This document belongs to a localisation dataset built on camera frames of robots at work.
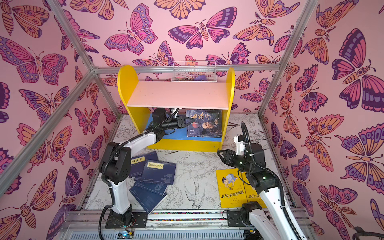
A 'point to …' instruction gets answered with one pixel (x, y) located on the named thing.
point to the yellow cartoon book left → (231, 189)
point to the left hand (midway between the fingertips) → (195, 120)
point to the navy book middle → (158, 188)
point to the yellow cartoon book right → (252, 196)
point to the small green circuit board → (125, 235)
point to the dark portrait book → (207, 123)
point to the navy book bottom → (147, 199)
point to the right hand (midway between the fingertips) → (220, 151)
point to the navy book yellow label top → (159, 172)
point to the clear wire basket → (194, 71)
